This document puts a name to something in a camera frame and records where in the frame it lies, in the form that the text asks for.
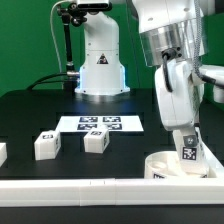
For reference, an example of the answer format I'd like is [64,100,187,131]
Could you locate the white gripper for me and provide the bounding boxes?
[155,60,202,147]

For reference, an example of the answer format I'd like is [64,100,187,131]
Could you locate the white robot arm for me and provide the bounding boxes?
[76,0,224,147]

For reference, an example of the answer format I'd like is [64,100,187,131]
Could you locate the white AprilTag base sheet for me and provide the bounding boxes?
[56,115,144,133]

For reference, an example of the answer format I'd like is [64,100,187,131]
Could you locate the white U-shaped barrier frame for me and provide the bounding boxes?
[0,126,224,208]

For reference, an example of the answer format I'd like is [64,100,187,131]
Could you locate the black floor cables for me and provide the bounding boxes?
[26,72,78,91]

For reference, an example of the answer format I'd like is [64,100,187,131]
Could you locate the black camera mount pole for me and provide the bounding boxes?
[56,1,88,79]

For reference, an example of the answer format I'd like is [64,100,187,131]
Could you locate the rear camera on pole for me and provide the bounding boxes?
[77,0,110,9]

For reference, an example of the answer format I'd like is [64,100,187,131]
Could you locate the grey cable on pole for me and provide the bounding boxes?
[49,0,73,73]

